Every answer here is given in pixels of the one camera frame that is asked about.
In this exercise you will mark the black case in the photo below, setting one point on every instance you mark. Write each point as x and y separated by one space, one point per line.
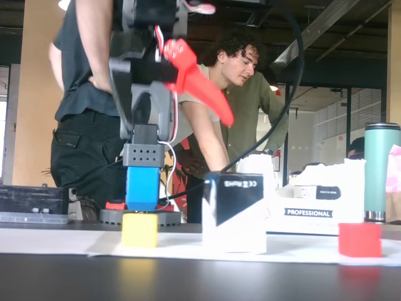
28 196

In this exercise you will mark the pink bag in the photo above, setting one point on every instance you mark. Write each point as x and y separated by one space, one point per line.
394 169

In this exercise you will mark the teal thermos bottle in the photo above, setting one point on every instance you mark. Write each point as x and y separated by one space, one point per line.
379 163

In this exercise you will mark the seated person with dark hair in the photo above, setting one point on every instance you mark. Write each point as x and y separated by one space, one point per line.
357 147

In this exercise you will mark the brown paper bag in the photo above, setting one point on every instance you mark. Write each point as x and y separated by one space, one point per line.
393 207

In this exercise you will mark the orange banner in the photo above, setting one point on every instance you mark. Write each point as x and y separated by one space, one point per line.
181 185

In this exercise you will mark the man in olive shirt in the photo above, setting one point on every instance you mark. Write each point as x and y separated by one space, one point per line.
250 109

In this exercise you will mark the white cardboard box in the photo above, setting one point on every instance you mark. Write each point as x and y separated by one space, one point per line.
351 194

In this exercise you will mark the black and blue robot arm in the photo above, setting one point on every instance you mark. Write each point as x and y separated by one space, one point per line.
142 188

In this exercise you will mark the white paper sheet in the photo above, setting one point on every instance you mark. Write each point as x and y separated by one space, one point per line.
62 241

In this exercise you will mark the red cube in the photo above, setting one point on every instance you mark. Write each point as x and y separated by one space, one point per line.
360 239

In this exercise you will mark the yellow cube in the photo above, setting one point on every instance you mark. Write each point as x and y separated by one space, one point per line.
140 230

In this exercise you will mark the green potted plant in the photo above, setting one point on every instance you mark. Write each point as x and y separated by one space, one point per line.
47 172

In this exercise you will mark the round white ceiling lamp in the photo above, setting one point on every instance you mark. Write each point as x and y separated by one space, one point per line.
63 3

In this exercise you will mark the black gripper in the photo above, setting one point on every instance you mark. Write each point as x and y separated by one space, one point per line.
185 67

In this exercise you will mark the orange pendant lamp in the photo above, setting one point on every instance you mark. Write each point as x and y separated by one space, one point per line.
274 87

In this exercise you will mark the black and white box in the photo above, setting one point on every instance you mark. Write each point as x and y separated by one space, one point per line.
232 232

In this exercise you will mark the man in white t-shirt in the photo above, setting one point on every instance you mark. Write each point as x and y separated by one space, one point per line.
200 125

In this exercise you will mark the grey metal ceiling beam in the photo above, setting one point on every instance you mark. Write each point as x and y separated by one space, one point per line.
322 22

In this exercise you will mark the clear plastic tray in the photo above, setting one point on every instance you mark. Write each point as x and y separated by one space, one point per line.
31 218

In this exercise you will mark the man in dark teal t-shirt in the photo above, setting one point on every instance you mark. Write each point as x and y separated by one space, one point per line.
81 141

